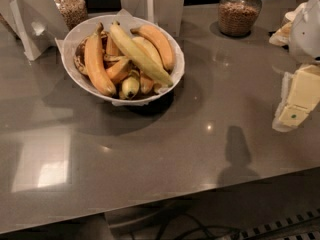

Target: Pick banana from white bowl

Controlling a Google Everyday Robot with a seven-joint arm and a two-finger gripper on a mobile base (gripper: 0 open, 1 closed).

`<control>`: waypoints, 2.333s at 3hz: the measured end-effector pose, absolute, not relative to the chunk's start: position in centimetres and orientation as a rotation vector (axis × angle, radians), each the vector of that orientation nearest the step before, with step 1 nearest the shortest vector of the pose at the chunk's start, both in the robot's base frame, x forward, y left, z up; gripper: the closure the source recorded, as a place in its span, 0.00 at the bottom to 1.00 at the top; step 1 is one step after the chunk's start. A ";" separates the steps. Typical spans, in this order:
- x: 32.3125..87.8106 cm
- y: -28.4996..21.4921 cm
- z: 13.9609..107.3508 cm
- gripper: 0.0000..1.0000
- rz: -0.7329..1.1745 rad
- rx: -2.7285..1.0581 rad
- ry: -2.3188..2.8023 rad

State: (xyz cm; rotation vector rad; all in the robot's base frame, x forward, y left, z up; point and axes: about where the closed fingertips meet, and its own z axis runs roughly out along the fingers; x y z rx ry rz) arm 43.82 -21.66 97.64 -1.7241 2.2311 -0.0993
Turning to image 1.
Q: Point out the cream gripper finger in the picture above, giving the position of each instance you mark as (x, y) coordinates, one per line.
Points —
(288, 116)
(305, 87)

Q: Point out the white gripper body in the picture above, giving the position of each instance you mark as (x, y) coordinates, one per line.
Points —
(306, 34)

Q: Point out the long yellow banana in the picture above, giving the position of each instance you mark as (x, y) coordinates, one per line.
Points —
(139, 58)

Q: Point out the small orange banana front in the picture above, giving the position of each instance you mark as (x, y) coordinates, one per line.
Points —
(146, 83)

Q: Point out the small orange banana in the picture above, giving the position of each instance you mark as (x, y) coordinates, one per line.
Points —
(119, 71)
(146, 83)

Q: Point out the orange banana right back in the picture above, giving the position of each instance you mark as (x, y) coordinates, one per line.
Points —
(160, 42)

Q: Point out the pale yellow banana middle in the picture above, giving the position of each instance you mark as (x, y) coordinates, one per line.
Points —
(149, 48)

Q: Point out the small yellow banana front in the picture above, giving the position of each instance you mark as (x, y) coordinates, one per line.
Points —
(130, 85)

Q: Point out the small orange banana centre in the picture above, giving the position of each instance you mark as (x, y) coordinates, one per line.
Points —
(119, 71)

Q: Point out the orange banana left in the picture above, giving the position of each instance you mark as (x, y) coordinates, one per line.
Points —
(93, 57)

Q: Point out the brown spotted banana left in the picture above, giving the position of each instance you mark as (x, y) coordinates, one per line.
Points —
(79, 56)

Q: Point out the white bowl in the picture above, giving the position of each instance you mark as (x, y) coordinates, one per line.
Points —
(75, 37)

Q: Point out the glass jar right with grains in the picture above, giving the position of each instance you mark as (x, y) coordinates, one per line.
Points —
(237, 17)

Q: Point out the glass jar with grains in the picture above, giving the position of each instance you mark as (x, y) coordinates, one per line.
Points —
(237, 17)
(73, 12)

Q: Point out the striped floor strip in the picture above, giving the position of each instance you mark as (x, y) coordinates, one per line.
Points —
(302, 226)

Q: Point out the white sign stand centre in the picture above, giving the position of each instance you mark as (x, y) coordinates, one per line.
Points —
(165, 13)

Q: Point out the white sign stand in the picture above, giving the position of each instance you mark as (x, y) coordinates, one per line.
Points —
(38, 23)
(165, 13)

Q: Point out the glass jar left with grains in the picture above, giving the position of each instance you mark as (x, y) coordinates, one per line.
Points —
(73, 12)

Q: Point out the white sign stand left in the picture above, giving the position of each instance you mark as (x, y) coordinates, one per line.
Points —
(38, 23)

